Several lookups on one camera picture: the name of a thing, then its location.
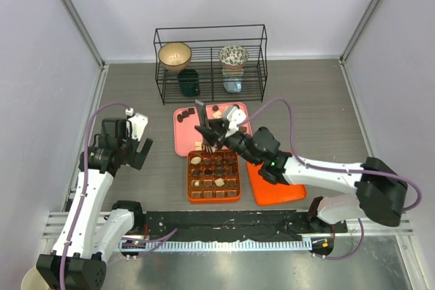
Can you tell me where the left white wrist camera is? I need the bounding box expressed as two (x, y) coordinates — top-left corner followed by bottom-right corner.
(125, 108), (149, 141)

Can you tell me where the dark green mug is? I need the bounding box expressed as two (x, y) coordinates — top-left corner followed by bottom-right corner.
(177, 69), (201, 97)

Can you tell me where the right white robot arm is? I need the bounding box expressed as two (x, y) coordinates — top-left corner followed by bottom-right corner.
(196, 124), (408, 232)

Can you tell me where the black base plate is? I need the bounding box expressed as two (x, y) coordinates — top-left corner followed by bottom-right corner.
(126, 210), (348, 242)

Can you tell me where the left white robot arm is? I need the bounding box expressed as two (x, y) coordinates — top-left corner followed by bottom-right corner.
(36, 113), (153, 289)

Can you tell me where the orange box lid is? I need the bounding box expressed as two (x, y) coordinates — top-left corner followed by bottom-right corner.
(246, 162), (307, 206)

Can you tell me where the white cable duct rail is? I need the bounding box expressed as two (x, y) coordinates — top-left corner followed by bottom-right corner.
(118, 238), (312, 255)

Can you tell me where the light blue mug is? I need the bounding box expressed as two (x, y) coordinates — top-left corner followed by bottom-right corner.
(223, 77), (242, 94)

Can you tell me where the tan bowl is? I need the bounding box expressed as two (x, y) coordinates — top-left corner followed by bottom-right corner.
(158, 42), (192, 72)

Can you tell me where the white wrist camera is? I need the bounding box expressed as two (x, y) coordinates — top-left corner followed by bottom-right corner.
(222, 105), (247, 138)
(125, 108), (149, 141)

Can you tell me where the black wire rack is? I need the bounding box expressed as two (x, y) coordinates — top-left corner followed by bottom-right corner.
(153, 24), (268, 104)

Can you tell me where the pink tray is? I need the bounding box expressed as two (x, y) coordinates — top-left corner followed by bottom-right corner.
(173, 102), (248, 157)

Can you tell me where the pink mug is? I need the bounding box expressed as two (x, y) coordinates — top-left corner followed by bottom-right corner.
(20, 267), (49, 290)

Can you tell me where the floral patterned bowl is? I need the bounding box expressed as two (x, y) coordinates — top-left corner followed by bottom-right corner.
(218, 45), (249, 70)

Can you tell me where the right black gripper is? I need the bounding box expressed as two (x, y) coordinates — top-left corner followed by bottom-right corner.
(197, 117), (261, 166)

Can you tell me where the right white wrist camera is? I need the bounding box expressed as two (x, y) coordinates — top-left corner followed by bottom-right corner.
(222, 105), (247, 138)

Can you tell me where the orange chocolate box tray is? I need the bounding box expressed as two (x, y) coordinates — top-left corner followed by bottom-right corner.
(186, 150), (241, 204)

